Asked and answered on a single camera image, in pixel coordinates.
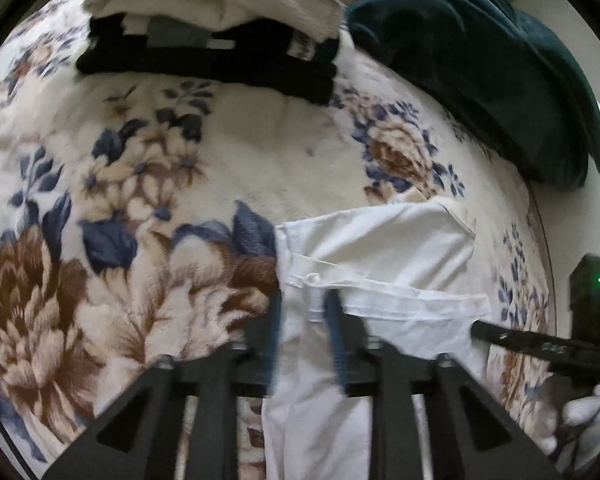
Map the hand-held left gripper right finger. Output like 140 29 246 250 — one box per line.
322 287 563 480

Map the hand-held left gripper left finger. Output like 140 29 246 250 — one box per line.
42 285 285 480

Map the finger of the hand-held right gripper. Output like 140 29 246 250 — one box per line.
471 319 600 377

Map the white small garment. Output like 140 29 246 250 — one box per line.
260 195 494 480

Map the person's right hand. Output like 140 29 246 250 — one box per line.
536 381 600 470

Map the floral plush blanket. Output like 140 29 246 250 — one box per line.
0 0 563 480

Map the dark teal plush blanket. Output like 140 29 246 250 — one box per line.
346 0 600 192

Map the black folded garment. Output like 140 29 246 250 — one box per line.
75 14 342 108

